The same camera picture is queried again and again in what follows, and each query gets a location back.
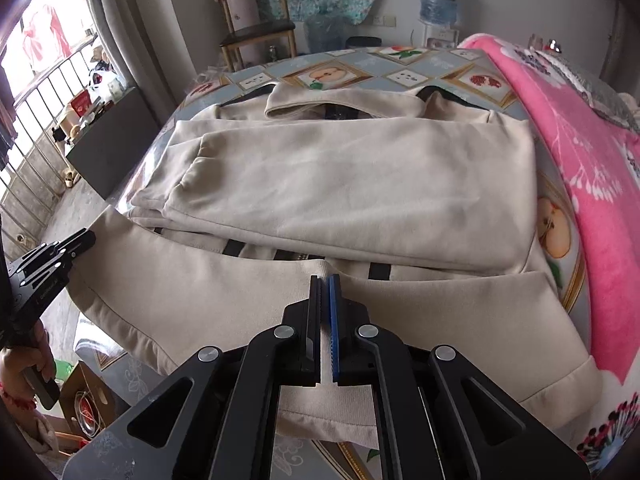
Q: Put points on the red hanging garment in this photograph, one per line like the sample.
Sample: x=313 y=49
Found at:
x=45 y=35

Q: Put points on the pink floral blanket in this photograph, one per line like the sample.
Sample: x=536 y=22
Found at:
x=575 y=160

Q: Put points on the white wall socket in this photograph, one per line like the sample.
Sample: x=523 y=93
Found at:
x=385 y=21

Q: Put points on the white bag with red print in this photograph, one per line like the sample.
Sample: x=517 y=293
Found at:
x=100 y=79

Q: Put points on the metal window railing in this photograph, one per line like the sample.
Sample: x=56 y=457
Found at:
x=35 y=160

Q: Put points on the fruit print tablecloth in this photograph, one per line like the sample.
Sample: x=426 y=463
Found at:
x=435 y=62

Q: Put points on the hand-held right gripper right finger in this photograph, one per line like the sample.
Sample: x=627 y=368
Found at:
x=334 y=320

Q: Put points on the open cardboard box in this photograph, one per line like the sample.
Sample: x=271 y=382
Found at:
x=80 y=405

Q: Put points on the person's left hand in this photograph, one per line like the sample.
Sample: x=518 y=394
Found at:
x=40 y=347

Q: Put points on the grey floral quilt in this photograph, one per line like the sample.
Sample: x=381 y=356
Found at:
x=590 y=85

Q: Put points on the red box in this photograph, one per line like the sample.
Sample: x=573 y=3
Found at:
x=80 y=102

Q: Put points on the green plastic bottle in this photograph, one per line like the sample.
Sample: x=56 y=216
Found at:
x=62 y=370

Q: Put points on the wooden chair with black seat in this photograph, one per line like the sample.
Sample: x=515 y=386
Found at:
x=257 y=32

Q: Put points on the grey curtain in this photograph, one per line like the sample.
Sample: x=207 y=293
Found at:
x=140 y=25

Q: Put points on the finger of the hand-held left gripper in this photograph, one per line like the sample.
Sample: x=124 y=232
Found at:
x=55 y=265

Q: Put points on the beige shoes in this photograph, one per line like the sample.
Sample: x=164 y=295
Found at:
x=70 y=177

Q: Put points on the dark grey cabinet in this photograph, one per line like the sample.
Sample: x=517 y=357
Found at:
x=115 y=140

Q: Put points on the white water dispenser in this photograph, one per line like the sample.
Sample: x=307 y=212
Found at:
x=440 y=37

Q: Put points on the beige jacket with black stripes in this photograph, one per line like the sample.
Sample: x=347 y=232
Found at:
x=350 y=175

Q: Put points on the empty blue water jug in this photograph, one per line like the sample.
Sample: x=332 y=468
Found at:
x=325 y=32

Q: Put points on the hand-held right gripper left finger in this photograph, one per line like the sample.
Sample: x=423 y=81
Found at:
x=314 y=310

